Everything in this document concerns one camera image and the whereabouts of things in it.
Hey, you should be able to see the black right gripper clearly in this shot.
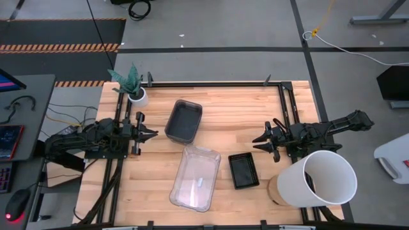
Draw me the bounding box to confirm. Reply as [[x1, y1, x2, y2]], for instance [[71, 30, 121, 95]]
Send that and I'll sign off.
[[252, 121, 291, 163]]

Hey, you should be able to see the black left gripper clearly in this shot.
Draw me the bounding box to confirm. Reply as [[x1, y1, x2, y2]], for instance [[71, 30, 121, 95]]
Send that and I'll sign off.
[[123, 111, 159, 157]]

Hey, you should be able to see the smoke gray plastic bin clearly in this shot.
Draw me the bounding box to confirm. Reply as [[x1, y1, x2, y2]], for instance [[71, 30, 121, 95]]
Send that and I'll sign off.
[[164, 99, 203, 143], [165, 100, 203, 144], [166, 102, 202, 145]]

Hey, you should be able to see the clear plastic bin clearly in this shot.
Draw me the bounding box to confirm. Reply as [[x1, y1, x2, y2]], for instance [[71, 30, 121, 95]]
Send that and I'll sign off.
[[169, 146, 221, 211], [169, 146, 222, 213]]

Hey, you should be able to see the white plant pot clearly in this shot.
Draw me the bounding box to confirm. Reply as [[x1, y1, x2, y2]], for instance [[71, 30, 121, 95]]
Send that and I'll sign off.
[[127, 86, 150, 109]]

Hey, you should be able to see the round wooden lamp base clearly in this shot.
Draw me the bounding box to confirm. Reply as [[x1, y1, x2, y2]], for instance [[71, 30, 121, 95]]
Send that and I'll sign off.
[[266, 174, 290, 206]]

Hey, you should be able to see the green artificial plant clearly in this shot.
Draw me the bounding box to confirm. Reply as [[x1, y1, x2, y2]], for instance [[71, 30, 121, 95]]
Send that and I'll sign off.
[[107, 63, 144, 96]]

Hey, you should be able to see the white cylindrical bucket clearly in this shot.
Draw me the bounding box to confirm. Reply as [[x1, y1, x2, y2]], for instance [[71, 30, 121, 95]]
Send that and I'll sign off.
[[276, 149, 358, 208]]

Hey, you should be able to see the orange black hazard tape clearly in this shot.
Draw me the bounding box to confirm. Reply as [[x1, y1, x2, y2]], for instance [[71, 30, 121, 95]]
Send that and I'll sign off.
[[0, 43, 121, 54], [54, 80, 105, 88]]

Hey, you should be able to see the gray side desk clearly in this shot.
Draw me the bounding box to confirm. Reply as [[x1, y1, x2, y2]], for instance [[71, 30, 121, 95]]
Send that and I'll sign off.
[[0, 74, 57, 162]]

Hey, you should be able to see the white plastic object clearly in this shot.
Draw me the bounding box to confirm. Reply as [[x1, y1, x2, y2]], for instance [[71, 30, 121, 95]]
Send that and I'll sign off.
[[373, 133, 409, 185]]

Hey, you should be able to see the black floor mat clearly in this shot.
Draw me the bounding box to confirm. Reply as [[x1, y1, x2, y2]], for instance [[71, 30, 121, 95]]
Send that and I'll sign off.
[[0, 18, 127, 82]]

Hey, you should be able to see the red framed tablet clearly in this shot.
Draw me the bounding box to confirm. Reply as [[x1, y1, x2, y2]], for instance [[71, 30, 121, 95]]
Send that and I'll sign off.
[[0, 124, 26, 160]]

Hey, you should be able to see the black box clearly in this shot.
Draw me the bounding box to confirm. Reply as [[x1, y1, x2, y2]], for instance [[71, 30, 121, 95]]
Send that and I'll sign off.
[[376, 65, 409, 102]]

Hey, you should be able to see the black computer mouse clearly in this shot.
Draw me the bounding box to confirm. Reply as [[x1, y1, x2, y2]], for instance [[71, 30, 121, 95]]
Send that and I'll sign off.
[[4, 188, 32, 222]]

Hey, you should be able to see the computer monitor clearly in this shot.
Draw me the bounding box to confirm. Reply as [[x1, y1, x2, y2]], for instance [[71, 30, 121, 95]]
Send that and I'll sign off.
[[0, 68, 27, 93]]

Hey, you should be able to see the black keyboard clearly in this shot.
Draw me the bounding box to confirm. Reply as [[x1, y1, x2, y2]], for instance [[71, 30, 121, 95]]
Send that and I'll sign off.
[[0, 162, 15, 194]]

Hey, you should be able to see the gray table leg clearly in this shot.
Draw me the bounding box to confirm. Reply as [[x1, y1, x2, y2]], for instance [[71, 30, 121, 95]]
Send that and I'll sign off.
[[349, 0, 409, 26]]

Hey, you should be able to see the long black floor cable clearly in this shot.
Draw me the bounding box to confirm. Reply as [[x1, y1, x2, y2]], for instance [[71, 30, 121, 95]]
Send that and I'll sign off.
[[86, 0, 115, 70]]

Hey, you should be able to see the coiled black cable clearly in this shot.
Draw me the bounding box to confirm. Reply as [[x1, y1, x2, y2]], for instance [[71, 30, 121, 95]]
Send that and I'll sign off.
[[127, 0, 152, 22]]

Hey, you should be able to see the yellow cable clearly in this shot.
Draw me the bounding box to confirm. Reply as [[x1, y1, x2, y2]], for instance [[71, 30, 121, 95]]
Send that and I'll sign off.
[[311, 0, 336, 38]]

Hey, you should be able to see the black desk cable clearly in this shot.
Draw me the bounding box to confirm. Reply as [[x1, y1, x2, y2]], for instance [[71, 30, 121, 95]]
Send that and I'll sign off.
[[4, 95, 36, 124]]

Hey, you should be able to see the white floor cable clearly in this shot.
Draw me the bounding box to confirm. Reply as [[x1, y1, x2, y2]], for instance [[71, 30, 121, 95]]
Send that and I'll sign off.
[[302, 30, 409, 67]]

